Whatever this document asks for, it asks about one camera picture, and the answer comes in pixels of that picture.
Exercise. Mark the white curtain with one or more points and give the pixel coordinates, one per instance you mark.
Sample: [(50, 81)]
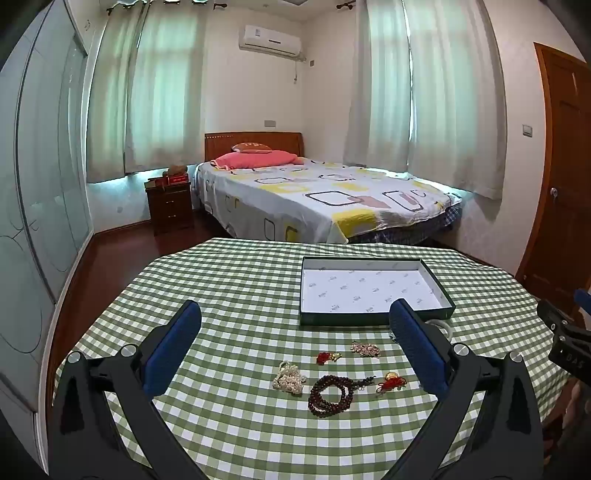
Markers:
[(378, 92), (111, 101), (452, 101), (166, 92)]

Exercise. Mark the glass door wardrobe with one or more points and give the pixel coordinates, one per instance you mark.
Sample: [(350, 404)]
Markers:
[(37, 184)]

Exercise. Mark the dark curtain rod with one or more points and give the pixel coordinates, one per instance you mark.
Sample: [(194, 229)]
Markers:
[(212, 6)]

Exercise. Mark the red knot gold bell charm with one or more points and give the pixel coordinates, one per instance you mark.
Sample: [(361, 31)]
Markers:
[(391, 382)]

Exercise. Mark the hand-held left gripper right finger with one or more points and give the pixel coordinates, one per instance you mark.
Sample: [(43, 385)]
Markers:
[(420, 350)]

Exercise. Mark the wooden headboard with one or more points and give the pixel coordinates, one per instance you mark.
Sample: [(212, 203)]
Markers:
[(258, 138)]

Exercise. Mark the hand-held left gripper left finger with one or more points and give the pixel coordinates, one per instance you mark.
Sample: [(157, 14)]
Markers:
[(171, 350)]

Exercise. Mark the white light switch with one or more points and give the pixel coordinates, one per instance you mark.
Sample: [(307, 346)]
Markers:
[(527, 130)]

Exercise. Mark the pink pillow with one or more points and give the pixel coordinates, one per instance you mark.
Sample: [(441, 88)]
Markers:
[(258, 159)]

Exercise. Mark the brown object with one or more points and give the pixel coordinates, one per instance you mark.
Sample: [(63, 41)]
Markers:
[(176, 170)]

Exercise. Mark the orange cushion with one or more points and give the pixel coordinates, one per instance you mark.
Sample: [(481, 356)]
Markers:
[(251, 146)]

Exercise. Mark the green shallow box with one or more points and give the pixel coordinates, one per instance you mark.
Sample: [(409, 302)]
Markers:
[(369, 286)]

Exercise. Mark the white air conditioner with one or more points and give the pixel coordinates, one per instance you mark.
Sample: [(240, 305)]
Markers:
[(270, 41)]

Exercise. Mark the blue plaid bed skirt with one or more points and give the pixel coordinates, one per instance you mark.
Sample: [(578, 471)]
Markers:
[(415, 230)]

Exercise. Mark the pearl flower brooch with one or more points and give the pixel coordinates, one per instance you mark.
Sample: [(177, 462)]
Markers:
[(364, 349)]

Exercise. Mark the green checked tablecloth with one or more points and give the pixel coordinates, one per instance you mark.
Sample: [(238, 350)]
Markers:
[(240, 286)]

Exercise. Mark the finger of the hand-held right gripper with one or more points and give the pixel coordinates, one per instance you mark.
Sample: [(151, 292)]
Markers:
[(583, 302), (551, 314)]

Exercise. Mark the white jade bangle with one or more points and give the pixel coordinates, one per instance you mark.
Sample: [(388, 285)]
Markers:
[(446, 326)]

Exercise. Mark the red boxes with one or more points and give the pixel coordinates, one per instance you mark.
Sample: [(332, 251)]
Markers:
[(171, 181)]

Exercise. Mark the bed with patterned sheet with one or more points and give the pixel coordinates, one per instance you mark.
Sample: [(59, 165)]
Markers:
[(300, 194)]

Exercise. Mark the dark wooden nightstand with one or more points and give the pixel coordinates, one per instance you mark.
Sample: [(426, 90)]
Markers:
[(171, 207)]

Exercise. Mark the small red knot charm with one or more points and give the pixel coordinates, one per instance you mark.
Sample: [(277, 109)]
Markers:
[(325, 357)]

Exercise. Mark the wooden door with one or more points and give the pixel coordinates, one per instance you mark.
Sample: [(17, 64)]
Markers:
[(563, 184)]

